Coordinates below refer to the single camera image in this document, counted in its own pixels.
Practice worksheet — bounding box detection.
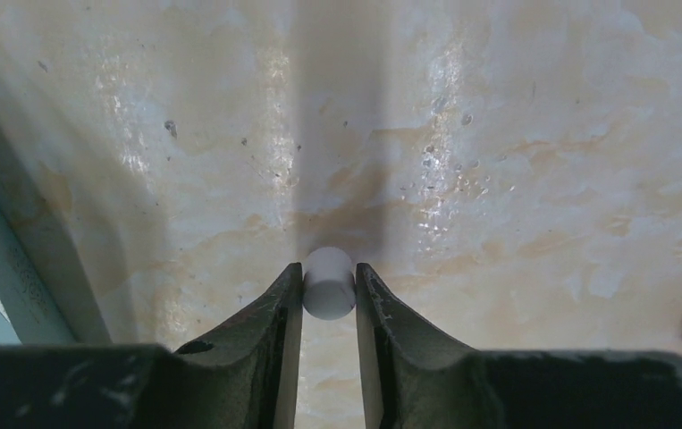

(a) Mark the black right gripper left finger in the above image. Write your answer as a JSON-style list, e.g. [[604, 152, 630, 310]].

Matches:
[[0, 263, 302, 428]]

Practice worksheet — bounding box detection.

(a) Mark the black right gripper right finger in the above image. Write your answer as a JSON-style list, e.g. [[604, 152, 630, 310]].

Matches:
[[356, 263, 682, 428]]

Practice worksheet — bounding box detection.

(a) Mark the white glue stick cap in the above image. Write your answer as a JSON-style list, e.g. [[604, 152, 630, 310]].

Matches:
[[303, 247, 357, 321]]

